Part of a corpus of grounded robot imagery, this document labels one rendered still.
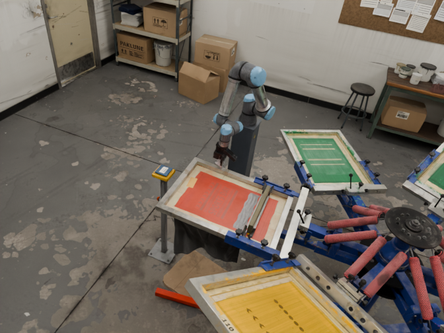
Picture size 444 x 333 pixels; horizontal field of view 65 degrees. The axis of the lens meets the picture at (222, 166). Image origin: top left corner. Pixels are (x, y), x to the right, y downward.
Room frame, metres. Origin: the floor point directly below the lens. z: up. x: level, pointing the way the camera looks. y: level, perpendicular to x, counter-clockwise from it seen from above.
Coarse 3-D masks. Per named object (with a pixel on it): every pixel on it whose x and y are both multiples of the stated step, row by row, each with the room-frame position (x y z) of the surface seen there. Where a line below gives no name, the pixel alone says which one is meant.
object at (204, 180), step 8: (200, 176) 1.91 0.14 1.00; (208, 176) 1.92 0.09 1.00; (200, 184) 1.82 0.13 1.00; (208, 184) 1.84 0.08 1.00; (224, 184) 1.86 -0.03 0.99; (232, 184) 1.88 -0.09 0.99; (240, 192) 1.81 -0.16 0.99; (248, 192) 1.82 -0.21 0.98; (256, 192) 1.84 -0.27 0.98; (240, 200) 1.73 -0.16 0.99; (272, 200) 1.78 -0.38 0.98; (264, 208) 1.69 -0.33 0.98; (272, 208) 1.71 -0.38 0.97; (264, 216) 1.62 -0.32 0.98
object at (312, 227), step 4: (300, 220) 1.56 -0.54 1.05; (312, 224) 1.54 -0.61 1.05; (312, 228) 1.50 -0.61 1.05; (316, 228) 1.51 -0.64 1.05; (320, 228) 1.52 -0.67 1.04; (324, 228) 1.52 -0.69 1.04; (312, 232) 1.49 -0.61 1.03; (316, 232) 1.48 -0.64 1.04; (320, 232) 1.48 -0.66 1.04; (324, 232) 1.49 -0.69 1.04; (316, 236) 1.48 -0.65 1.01; (320, 236) 1.47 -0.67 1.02; (324, 236) 1.46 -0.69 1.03
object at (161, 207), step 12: (192, 168) 1.95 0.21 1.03; (216, 168) 1.99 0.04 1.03; (180, 180) 1.79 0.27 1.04; (240, 180) 1.93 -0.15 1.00; (252, 180) 1.92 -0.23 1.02; (168, 192) 1.66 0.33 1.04; (276, 192) 1.85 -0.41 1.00; (288, 204) 1.73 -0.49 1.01; (180, 216) 1.47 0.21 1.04; (204, 228) 1.42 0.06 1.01; (216, 228) 1.42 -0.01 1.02; (276, 228) 1.50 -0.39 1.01; (276, 240) 1.40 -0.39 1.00
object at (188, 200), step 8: (184, 192) 1.72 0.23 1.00; (192, 192) 1.73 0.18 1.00; (200, 192) 1.74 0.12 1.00; (184, 200) 1.65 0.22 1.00; (192, 200) 1.66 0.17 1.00; (184, 208) 1.58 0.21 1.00; (192, 208) 1.59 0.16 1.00; (232, 208) 1.64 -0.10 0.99; (240, 208) 1.66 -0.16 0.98; (200, 216) 1.53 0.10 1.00; (208, 216) 1.54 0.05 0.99; (232, 216) 1.57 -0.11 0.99; (224, 224) 1.50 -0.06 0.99; (232, 224) 1.51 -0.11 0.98; (264, 224) 1.55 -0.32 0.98; (256, 232) 1.47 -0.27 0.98; (264, 232) 1.49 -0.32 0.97
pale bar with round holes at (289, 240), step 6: (300, 192) 1.86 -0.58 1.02; (306, 192) 1.83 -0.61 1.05; (300, 198) 1.76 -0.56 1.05; (306, 198) 1.77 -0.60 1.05; (300, 204) 1.70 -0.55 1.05; (294, 210) 1.67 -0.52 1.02; (294, 216) 1.58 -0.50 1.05; (294, 222) 1.53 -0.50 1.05; (288, 228) 1.50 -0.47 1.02; (294, 228) 1.48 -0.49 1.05; (288, 234) 1.42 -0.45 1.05; (294, 234) 1.43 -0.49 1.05; (288, 240) 1.37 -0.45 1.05; (282, 246) 1.33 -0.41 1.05; (288, 246) 1.33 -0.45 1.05; (282, 252) 1.28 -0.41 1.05
